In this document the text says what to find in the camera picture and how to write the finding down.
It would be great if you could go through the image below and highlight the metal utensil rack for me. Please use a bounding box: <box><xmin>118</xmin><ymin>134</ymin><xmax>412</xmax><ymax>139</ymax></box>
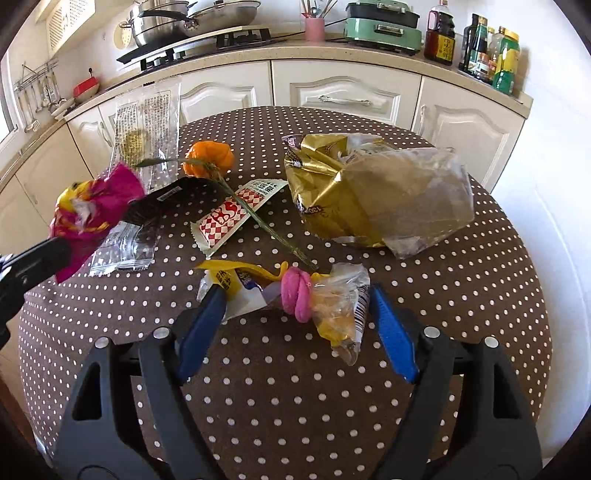
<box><xmin>13</xmin><ymin>59</ymin><xmax>61</xmax><ymax>94</ymax></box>

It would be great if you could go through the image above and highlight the translucent plastic bag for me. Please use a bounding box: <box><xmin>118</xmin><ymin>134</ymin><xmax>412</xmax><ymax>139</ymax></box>
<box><xmin>339</xmin><ymin>133</ymin><xmax>476</xmax><ymax>260</ymax></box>

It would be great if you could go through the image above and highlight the clear printed wrapper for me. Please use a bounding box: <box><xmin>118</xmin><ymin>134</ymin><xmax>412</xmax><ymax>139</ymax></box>
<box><xmin>110</xmin><ymin>76</ymin><xmax>182</xmax><ymax>193</ymax></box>

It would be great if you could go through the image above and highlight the red white checkered sachet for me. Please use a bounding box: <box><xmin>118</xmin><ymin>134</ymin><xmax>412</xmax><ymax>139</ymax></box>
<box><xmin>189</xmin><ymin>178</ymin><xmax>290</xmax><ymax>258</ymax></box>

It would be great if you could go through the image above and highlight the row of cream base cabinets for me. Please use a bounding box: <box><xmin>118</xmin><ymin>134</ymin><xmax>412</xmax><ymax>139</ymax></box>
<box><xmin>0</xmin><ymin>59</ymin><xmax>533</xmax><ymax>241</ymax></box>

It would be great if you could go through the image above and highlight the dark glass oil bottle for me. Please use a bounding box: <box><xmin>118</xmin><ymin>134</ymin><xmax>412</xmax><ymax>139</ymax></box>
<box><xmin>462</xmin><ymin>14</ymin><xmax>489</xmax><ymax>75</ymax></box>

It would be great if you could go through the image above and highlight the cream lattice door cabinet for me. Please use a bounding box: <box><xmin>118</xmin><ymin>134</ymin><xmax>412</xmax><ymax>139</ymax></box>
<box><xmin>45</xmin><ymin>0</ymin><xmax>100</xmax><ymax>57</ymax></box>

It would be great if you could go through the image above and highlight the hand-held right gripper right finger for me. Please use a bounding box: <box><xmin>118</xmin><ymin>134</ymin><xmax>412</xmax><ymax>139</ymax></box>
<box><xmin>369</xmin><ymin>285</ymin><xmax>542</xmax><ymax>480</ymax></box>

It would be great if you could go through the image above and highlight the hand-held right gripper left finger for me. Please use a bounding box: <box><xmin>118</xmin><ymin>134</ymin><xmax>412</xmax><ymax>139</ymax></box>
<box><xmin>52</xmin><ymin>285</ymin><xmax>228</xmax><ymax>480</ymax></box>

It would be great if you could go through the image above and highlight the yellow white wrapper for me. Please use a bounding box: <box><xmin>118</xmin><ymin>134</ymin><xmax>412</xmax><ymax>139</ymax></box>
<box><xmin>196</xmin><ymin>258</ymin><xmax>283</xmax><ymax>322</ymax></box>

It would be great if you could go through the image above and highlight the black wrapper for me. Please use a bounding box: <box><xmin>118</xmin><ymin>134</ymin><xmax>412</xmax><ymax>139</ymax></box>
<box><xmin>122</xmin><ymin>177</ymin><xmax>219</xmax><ymax>228</ymax></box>

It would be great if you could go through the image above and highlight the magenta yellow wrapper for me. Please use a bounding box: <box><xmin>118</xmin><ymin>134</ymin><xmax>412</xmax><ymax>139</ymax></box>
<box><xmin>49</xmin><ymin>161</ymin><xmax>147</xmax><ymax>284</ymax></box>

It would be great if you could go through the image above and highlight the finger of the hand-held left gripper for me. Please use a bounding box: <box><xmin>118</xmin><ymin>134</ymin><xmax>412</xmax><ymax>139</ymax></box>
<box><xmin>0</xmin><ymin>237</ymin><xmax>73</xmax><ymax>302</ymax></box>

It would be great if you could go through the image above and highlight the gold foil snack bag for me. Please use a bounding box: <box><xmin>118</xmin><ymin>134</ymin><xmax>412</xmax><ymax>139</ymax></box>
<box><xmin>282</xmin><ymin>132</ymin><xmax>393</xmax><ymax>248</ymax></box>

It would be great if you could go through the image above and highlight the black gas hob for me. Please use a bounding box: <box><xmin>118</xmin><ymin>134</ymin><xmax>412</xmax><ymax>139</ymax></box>
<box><xmin>116</xmin><ymin>26</ymin><xmax>273</xmax><ymax>73</ymax></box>

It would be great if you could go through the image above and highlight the green electric cooker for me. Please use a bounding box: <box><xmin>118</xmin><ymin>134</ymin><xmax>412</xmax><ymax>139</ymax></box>
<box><xmin>344</xmin><ymin>1</ymin><xmax>424</xmax><ymax>57</ymax></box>

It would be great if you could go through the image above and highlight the bundle of chopsticks and spoons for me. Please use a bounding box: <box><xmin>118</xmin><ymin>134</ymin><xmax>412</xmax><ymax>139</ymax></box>
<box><xmin>299</xmin><ymin>0</ymin><xmax>339</xmax><ymax>20</ymax></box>

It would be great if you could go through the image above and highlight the pink utensil cup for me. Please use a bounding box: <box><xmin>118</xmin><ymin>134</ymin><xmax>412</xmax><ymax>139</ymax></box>
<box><xmin>302</xmin><ymin>16</ymin><xmax>327</xmax><ymax>42</ymax></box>

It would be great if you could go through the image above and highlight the small clear wrapper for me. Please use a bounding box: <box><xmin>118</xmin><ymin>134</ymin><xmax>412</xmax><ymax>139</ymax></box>
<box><xmin>89</xmin><ymin>220</ymin><xmax>158</xmax><ymax>278</ymax></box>

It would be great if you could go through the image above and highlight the green bottle with yellow cap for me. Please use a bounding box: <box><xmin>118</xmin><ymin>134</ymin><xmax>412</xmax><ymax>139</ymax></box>
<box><xmin>491</xmin><ymin>28</ymin><xmax>522</xmax><ymax>96</ymax></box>

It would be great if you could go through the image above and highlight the brown polka dot tablecloth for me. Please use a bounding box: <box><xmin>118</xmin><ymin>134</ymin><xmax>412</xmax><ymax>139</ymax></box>
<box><xmin>17</xmin><ymin>106</ymin><xmax>553</xmax><ymax>480</ymax></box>

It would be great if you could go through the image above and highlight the stainless steel steamer pot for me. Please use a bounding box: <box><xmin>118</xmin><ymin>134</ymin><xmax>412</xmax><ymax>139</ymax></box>
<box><xmin>128</xmin><ymin>0</ymin><xmax>198</xmax><ymax>48</ymax></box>

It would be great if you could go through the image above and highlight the red box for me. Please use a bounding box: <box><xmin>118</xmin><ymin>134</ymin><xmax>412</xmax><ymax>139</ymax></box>
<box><xmin>72</xmin><ymin>77</ymin><xmax>101</xmax><ymax>100</ymax></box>

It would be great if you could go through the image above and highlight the dark soy sauce bottle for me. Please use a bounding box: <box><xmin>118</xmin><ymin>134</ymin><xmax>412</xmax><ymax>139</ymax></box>
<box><xmin>423</xmin><ymin>0</ymin><xmax>457</xmax><ymax>66</ymax></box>

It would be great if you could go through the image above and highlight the clear wrapper with yellow print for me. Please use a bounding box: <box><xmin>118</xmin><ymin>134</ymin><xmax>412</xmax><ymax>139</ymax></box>
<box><xmin>311</xmin><ymin>263</ymin><xmax>373</xmax><ymax>366</ymax></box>

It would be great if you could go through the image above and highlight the pink rubber balloon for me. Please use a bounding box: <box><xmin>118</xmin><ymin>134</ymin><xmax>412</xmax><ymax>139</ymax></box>
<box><xmin>280</xmin><ymin>270</ymin><xmax>315</xmax><ymax>324</ymax></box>

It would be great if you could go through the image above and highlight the cream round steamer tray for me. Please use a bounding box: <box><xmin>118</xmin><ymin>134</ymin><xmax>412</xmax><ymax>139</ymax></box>
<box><xmin>117</xmin><ymin>22</ymin><xmax>136</xmax><ymax>52</ymax></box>

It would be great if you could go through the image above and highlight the steel frying pan with lid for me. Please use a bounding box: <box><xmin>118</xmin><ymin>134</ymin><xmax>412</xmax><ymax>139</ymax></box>
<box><xmin>139</xmin><ymin>0</ymin><xmax>262</xmax><ymax>38</ymax></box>

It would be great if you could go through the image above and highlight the set of metal kitchen utensils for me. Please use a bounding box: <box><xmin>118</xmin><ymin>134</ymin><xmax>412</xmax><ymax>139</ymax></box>
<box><xmin>16</xmin><ymin>76</ymin><xmax>66</xmax><ymax>134</ymax></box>

